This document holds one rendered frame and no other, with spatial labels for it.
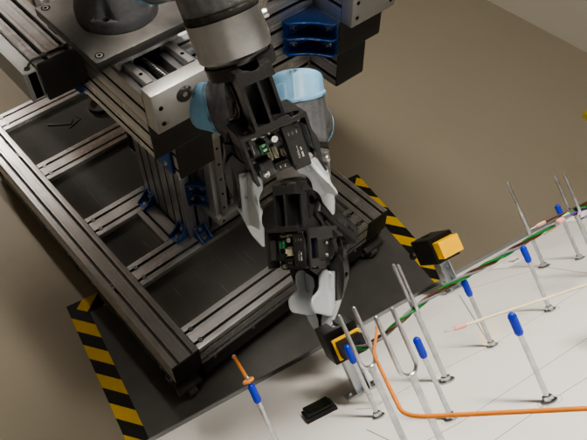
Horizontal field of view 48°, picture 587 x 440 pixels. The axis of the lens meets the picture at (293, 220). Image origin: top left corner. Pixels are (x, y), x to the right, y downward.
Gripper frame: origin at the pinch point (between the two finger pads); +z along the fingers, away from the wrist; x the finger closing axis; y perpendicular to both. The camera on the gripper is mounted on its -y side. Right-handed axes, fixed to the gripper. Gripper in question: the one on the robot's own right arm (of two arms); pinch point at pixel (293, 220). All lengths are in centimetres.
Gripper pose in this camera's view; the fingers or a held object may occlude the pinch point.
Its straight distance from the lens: 75.5
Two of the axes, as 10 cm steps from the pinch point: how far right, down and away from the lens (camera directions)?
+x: 9.0, -4.1, 1.6
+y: 3.2, 3.6, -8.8
